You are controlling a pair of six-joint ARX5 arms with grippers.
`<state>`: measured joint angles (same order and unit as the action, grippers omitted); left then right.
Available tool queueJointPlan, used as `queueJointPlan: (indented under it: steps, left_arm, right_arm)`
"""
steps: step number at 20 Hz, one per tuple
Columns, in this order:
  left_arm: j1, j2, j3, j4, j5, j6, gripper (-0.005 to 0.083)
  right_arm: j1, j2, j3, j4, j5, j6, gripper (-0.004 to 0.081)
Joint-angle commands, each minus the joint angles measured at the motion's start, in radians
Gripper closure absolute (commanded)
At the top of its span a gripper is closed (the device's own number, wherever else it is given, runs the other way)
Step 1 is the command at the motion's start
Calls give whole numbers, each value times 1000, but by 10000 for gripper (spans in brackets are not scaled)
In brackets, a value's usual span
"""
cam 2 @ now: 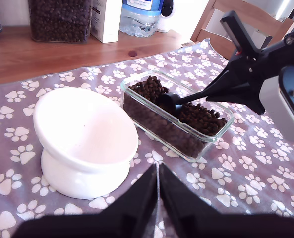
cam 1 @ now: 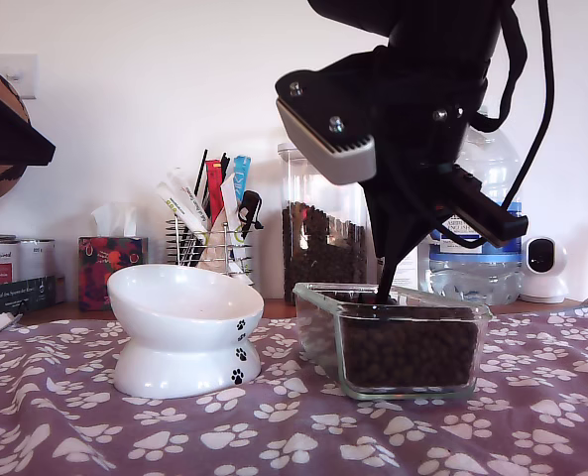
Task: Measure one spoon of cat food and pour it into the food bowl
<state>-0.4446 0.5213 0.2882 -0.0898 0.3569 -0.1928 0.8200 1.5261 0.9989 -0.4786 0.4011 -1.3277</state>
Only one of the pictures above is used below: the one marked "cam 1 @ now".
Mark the plain white stick sachet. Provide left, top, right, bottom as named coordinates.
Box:
left=218, top=172, right=241, bottom=234

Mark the thin black straw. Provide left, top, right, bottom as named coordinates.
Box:
left=192, top=148, right=209, bottom=199

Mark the white printed carton box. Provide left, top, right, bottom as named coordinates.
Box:
left=375, top=247, right=420, bottom=293

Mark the large blue-label water bottle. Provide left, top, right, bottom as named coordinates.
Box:
left=416, top=106, right=524, bottom=307

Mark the purple paw-print tablecloth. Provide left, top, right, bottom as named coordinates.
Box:
left=0, top=298, right=588, bottom=476

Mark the tall clear white-lidded storage jar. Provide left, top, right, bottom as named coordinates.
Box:
left=277, top=142, right=374, bottom=304

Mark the white ceramic paw-print cat bowl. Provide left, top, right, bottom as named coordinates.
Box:
left=106, top=264, right=266, bottom=400

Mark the thin black cable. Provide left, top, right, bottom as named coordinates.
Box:
left=434, top=0, right=558, bottom=249

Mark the white wall switch plate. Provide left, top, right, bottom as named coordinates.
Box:
left=0, top=53, right=40, bottom=101

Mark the rectangular clear glass container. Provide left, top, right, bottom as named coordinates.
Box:
left=293, top=281, right=493, bottom=402

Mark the white sachet with green print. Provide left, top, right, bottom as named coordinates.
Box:
left=155, top=180, right=210, bottom=247

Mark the brown cat food kibble mass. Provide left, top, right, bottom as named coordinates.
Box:
left=298, top=292, right=479, bottom=393
left=281, top=200, right=369, bottom=302

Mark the white paper tissue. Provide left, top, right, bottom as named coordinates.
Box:
left=89, top=201, right=139, bottom=239

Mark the blue stick sachet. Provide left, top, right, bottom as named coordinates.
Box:
left=231, top=155, right=253, bottom=204

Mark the black plastic measuring spoon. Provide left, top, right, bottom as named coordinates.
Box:
left=377, top=255, right=402, bottom=304

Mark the small white round camera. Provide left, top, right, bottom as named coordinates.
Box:
left=519, top=236, right=570, bottom=304

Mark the plain silver tin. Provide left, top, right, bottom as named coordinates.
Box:
left=18, top=238, right=57, bottom=281

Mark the white sachet with dark text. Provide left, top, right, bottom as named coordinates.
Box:
left=167, top=167, right=208, bottom=232

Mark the red stick sachet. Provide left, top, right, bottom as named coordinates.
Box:
left=204, top=158, right=228, bottom=227

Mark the floral red tissue box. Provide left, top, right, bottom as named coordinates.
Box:
left=77, top=236, right=150, bottom=313

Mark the chrome wire holder basket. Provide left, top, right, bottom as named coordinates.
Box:
left=166, top=217, right=255, bottom=287

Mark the dark green flat box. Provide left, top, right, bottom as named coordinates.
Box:
left=0, top=275, right=58, bottom=323

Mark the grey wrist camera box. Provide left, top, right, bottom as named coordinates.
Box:
left=274, top=47, right=389, bottom=186

